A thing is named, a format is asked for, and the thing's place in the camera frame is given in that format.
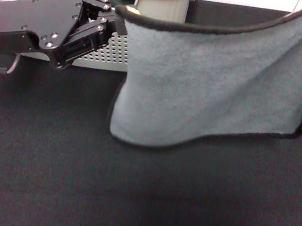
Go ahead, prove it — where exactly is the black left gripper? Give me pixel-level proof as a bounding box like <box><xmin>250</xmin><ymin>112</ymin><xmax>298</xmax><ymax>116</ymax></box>
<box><xmin>0</xmin><ymin>0</ymin><xmax>133</xmax><ymax>79</ymax></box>

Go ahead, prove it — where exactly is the grey yellow towel black edge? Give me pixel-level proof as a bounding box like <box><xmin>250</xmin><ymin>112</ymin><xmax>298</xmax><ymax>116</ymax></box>
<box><xmin>96</xmin><ymin>0</ymin><xmax>302</xmax><ymax>170</ymax></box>

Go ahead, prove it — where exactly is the grey perforated plastic storage box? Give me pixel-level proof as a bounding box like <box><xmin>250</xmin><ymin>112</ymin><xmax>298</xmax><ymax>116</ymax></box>
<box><xmin>0</xmin><ymin>0</ymin><xmax>196</xmax><ymax>82</ymax></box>

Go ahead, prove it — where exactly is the black tablecloth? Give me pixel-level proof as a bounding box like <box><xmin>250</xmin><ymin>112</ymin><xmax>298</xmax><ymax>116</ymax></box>
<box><xmin>0</xmin><ymin>0</ymin><xmax>302</xmax><ymax>226</ymax></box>

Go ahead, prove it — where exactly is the left gripper grey cable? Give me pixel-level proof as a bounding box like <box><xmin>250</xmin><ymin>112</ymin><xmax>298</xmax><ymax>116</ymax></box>
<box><xmin>0</xmin><ymin>51</ymin><xmax>22</xmax><ymax>77</ymax></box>

